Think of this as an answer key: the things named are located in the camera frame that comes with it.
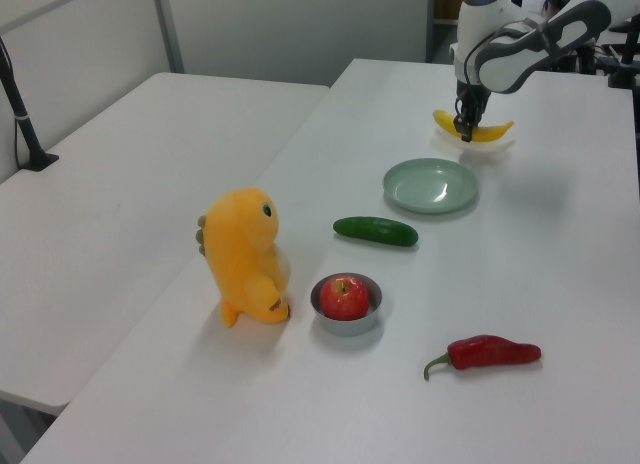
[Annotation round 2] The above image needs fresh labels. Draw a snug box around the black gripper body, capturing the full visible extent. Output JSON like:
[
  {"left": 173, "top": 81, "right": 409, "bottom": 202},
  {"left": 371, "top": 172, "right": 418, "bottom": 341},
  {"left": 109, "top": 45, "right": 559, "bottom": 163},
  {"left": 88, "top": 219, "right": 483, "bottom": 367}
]
[{"left": 454, "top": 79, "right": 491, "bottom": 121}]

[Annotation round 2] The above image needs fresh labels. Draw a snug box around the yellow banana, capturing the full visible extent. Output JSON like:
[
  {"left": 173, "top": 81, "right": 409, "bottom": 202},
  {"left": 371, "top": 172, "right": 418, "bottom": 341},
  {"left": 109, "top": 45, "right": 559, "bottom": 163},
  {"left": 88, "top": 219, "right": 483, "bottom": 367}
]
[{"left": 432, "top": 109, "right": 515, "bottom": 144}]

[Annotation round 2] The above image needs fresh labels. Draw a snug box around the pale green plastic plate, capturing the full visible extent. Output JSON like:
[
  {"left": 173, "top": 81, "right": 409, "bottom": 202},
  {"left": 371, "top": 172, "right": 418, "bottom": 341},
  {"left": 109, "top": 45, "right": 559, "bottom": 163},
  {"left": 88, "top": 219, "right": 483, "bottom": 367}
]
[{"left": 382, "top": 157, "right": 481, "bottom": 215}]

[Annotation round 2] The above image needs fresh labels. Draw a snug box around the wooden cabinet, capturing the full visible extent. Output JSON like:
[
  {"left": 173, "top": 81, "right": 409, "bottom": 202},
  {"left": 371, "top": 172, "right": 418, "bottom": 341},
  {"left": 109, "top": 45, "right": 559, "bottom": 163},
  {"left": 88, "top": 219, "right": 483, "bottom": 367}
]
[{"left": 432, "top": 0, "right": 474, "bottom": 21}]

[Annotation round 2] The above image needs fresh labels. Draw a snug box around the dark green cucumber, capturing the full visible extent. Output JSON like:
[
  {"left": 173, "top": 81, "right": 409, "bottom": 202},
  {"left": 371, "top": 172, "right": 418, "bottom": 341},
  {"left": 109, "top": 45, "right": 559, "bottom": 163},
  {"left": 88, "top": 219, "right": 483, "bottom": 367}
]
[{"left": 332, "top": 216, "right": 419, "bottom": 248}]

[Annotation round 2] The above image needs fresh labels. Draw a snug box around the black clamp stand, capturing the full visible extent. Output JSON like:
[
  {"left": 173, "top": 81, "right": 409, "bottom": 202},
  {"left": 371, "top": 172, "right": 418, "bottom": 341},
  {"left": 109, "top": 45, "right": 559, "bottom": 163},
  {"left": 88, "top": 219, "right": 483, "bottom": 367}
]
[{"left": 606, "top": 13, "right": 640, "bottom": 90}]

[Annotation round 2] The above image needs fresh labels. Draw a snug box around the red apple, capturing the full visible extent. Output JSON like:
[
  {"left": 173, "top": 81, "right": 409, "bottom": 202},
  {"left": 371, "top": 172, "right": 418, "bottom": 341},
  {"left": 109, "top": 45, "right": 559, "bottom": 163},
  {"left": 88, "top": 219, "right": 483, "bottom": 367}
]
[{"left": 319, "top": 275, "right": 372, "bottom": 321}]

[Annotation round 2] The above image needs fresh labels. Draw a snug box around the red chili pepper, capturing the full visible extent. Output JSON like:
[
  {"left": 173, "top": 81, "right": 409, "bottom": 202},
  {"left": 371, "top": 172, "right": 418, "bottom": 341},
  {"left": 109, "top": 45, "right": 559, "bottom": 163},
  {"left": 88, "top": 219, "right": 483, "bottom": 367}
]
[{"left": 423, "top": 334, "right": 543, "bottom": 383}]

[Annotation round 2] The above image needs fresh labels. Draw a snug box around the small grey bowl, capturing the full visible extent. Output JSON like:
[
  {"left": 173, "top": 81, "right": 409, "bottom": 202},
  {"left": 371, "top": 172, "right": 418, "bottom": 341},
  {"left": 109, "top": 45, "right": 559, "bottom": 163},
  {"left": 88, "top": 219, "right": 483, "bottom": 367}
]
[{"left": 309, "top": 271, "right": 384, "bottom": 337}]

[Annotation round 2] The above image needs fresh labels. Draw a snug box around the orange plush toy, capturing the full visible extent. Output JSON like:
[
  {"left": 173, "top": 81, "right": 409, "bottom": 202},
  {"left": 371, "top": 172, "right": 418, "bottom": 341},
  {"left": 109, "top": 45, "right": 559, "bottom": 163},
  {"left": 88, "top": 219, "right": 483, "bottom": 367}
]
[{"left": 194, "top": 185, "right": 293, "bottom": 329}]

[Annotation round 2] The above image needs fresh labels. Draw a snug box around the black pole with foot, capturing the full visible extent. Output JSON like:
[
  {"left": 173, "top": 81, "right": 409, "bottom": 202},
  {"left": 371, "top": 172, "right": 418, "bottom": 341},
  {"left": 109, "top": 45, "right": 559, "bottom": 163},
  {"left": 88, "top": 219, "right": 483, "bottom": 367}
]
[{"left": 0, "top": 33, "right": 60, "bottom": 173}]

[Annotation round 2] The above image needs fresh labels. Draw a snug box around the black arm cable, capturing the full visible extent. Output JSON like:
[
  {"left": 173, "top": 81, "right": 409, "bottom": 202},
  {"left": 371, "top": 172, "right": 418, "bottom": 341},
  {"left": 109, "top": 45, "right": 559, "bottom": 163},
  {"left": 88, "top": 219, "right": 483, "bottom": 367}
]
[{"left": 461, "top": 16, "right": 547, "bottom": 88}]

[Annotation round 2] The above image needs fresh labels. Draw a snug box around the grey partition post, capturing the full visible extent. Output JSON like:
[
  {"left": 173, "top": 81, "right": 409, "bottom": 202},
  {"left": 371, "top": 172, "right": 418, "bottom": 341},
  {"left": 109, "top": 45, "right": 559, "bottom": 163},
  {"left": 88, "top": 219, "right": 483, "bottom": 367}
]
[{"left": 151, "top": 0, "right": 185, "bottom": 75}]

